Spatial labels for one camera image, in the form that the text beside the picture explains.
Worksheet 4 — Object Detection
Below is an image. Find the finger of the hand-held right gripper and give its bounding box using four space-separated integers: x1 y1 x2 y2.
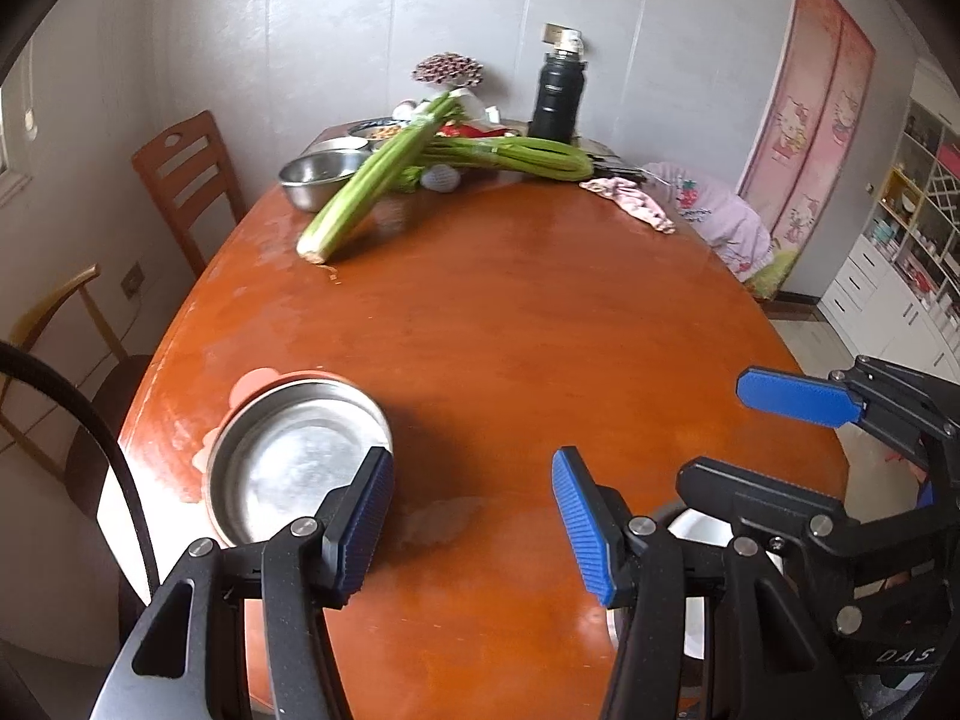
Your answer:
675 456 862 542
736 356 960 466

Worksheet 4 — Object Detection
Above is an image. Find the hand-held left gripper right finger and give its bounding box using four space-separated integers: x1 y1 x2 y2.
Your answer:
553 446 848 720

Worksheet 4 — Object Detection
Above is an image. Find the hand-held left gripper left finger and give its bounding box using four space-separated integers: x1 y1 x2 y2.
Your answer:
90 448 395 720

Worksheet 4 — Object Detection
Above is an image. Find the shallow round steel plate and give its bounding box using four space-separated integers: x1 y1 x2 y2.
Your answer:
206 380 395 548

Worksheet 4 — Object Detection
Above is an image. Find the orange plate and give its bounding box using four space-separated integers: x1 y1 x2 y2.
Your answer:
191 367 353 533

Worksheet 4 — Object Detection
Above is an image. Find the white cabinet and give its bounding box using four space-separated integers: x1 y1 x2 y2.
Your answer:
817 56 960 383

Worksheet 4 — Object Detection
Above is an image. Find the pink strawberry print cloth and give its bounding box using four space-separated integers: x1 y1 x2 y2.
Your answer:
645 161 773 282

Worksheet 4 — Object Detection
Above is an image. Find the pink cartoon door curtain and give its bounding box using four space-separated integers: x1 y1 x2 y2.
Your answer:
737 0 877 297

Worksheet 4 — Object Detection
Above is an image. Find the long celery bunch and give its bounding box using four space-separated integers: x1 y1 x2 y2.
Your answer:
296 90 466 265

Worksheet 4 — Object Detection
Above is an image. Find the small steel bowl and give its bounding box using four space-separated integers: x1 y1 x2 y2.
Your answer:
279 151 372 212

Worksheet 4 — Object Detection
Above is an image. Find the wrapped celery bunch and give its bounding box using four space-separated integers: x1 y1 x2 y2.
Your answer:
409 136 593 182

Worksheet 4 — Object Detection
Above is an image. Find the light wooden armchair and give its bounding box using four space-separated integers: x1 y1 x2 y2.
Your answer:
0 264 151 526

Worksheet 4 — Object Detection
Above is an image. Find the black thermos bottle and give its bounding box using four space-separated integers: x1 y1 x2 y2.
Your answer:
531 45 586 145

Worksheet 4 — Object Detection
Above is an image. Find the dish of cooked food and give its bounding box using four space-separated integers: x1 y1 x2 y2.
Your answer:
349 118 410 142

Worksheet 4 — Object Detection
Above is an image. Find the brown wooden chair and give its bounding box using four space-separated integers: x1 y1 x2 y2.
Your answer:
132 111 247 278

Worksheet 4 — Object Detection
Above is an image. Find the window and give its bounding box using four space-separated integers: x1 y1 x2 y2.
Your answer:
0 37 37 200

